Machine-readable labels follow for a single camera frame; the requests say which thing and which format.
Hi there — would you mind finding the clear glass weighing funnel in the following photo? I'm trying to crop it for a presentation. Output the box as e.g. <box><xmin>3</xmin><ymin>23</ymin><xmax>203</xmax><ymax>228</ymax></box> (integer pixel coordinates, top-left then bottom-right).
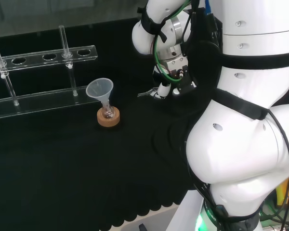
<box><xmin>137</xmin><ymin>87</ymin><xmax>160</xmax><ymax>98</ymax></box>

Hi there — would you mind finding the black cable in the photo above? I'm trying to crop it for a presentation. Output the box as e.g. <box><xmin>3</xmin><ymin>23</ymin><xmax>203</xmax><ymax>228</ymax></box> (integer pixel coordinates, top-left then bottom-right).
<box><xmin>267</xmin><ymin>109</ymin><xmax>289</xmax><ymax>231</ymax></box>

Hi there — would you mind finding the cork ring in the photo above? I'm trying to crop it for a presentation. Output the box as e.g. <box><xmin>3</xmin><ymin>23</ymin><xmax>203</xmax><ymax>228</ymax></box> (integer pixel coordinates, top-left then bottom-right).
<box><xmin>97</xmin><ymin>107</ymin><xmax>121</xmax><ymax>128</ymax></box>

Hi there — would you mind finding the small glass round-bottom flask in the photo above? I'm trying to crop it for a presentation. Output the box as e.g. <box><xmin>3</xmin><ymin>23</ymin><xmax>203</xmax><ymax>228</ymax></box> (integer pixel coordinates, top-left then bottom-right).
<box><xmin>101</xmin><ymin>101</ymin><xmax>115</xmax><ymax>119</ymax></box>

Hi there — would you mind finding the clear acrylic funnel stand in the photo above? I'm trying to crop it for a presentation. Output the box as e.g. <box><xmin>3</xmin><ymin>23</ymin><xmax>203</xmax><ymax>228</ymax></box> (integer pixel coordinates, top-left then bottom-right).
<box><xmin>0</xmin><ymin>25</ymin><xmax>105</xmax><ymax>120</ymax></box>

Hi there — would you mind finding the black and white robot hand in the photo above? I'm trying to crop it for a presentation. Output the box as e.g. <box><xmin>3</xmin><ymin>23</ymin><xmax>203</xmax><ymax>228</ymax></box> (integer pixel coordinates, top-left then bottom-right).
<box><xmin>152</xmin><ymin>63</ymin><xmax>198</xmax><ymax>100</ymax></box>

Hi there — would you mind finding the yellow stop button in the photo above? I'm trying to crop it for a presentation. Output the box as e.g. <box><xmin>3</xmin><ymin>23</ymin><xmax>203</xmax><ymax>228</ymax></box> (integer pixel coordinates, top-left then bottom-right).
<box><xmin>276</xmin><ymin>179</ymin><xmax>289</xmax><ymax>208</ymax></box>

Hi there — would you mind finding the translucent white plastic funnel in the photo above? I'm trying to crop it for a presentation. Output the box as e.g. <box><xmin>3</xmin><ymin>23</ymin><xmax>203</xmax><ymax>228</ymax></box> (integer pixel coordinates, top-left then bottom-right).
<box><xmin>85</xmin><ymin>77</ymin><xmax>114</xmax><ymax>109</ymax></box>

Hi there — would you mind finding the black bench cloth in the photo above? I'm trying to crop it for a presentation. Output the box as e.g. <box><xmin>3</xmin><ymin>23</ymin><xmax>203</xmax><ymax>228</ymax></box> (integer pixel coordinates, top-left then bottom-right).
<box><xmin>0</xmin><ymin>16</ymin><xmax>223</xmax><ymax>229</ymax></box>

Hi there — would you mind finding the green cable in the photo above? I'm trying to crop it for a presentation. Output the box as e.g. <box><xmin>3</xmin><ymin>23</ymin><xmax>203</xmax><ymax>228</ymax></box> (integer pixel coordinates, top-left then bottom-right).
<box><xmin>153</xmin><ymin>0</ymin><xmax>191</xmax><ymax>84</ymax></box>

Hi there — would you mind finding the pale board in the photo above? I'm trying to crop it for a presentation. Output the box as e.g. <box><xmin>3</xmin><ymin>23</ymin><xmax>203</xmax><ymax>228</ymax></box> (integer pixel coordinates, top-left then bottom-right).
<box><xmin>122</xmin><ymin>202</ymin><xmax>184</xmax><ymax>231</ymax></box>

